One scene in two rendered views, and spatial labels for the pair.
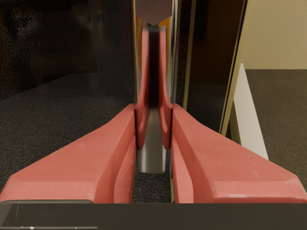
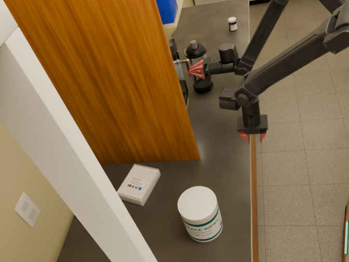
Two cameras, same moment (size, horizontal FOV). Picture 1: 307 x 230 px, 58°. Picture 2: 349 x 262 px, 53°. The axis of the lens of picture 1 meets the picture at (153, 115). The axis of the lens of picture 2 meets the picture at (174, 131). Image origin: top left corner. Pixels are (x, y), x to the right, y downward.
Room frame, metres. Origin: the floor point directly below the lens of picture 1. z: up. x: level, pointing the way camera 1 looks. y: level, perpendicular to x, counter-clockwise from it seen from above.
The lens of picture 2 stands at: (-0.24, 1.30, 2.04)
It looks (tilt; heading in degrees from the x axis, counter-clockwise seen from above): 42 degrees down; 291
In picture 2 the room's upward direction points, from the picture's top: 19 degrees counter-clockwise
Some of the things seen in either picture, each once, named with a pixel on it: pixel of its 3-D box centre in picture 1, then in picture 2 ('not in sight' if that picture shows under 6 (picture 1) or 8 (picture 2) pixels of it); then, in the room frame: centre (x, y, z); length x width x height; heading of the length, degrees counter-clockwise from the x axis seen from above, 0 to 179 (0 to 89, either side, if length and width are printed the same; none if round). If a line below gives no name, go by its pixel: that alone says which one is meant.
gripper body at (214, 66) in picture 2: not in sight; (214, 67); (-0.01, 0.00, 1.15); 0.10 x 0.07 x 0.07; 90
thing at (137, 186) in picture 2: not in sight; (138, 184); (0.30, 0.48, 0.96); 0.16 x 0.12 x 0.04; 73
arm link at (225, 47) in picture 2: not in sight; (233, 58); (-0.11, 0.01, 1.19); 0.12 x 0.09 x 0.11; 168
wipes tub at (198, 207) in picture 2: not in sight; (200, 214); (0.01, 0.66, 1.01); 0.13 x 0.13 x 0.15
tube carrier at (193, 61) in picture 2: not in sight; (199, 68); (0.08, -0.14, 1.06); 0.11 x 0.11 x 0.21
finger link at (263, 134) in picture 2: not in sight; (256, 132); (-0.18, 0.41, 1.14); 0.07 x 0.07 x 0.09; 0
